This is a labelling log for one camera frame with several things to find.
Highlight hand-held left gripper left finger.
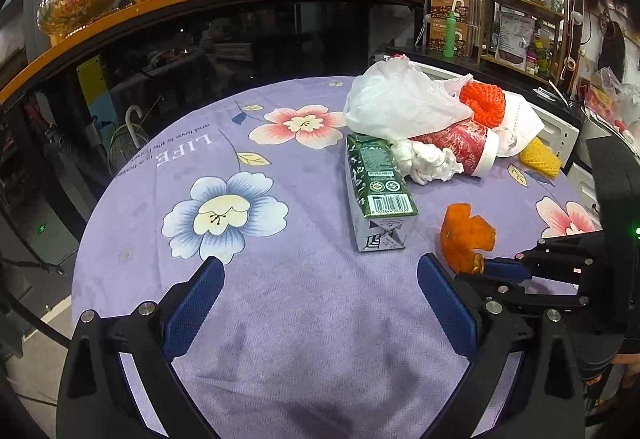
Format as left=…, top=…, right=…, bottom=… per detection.
left=56, top=255, right=226, bottom=439

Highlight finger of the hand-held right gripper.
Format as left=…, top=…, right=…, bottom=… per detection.
left=454, top=269, right=602, bottom=316
left=482, top=231, right=607, bottom=282

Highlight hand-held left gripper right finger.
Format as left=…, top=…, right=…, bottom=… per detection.
left=416, top=253, right=586, bottom=439

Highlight orange peel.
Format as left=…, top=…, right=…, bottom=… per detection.
left=439, top=203, right=497, bottom=274

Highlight white tissue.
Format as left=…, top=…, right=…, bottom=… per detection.
left=391, top=139, right=465, bottom=186

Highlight white face mask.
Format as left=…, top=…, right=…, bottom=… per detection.
left=492, top=92, right=547, bottom=157

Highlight yellow foam fruit net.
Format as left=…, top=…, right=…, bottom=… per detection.
left=518, top=139, right=563, bottom=179

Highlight purple floral tablecloth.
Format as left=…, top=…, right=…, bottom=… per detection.
left=71, top=76, right=603, bottom=437

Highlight white cabinet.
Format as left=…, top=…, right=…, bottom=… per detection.
left=415, top=62, right=581, bottom=172

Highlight clear plastic bag with goods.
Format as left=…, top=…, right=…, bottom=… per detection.
left=585, top=66, right=640, bottom=142

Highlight red patterned paper cup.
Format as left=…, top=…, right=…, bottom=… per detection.
left=409, top=118, right=500, bottom=177

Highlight green drink carton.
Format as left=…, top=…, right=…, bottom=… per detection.
left=346, top=133, right=419, bottom=253

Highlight orange foam fruit net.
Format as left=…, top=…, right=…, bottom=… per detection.
left=459, top=82, right=507, bottom=126

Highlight colourful small jars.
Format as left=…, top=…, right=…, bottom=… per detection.
left=525, top=36, right=551, bottom=76

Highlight white plastic bag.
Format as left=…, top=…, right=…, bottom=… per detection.
left=343, top=56, right=475, bottom=142

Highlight white and purple snack bag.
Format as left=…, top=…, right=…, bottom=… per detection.
left=495, top=12, right=535, bottom=65

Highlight green bottle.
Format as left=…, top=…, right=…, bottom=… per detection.
left=443, top=14, right=459, bottom=58

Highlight wooden shelf rack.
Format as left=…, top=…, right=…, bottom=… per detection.
left=477, top=0, right=568, bottom=81

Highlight brown printed box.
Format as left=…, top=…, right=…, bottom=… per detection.
left=430, top=22, right=473, bottom=58
left=431, top=0, right=472, bottom=23

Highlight black counter with wooden edge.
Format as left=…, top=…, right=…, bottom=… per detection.
left=0, top=0, right=426, bottom=240

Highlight cut glass bowl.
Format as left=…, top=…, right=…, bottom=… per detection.
left=37, top=0, right=121, bottom=40

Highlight umbrella with white hooked handle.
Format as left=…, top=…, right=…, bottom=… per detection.
left=124, top=105, right=146, bottom=145

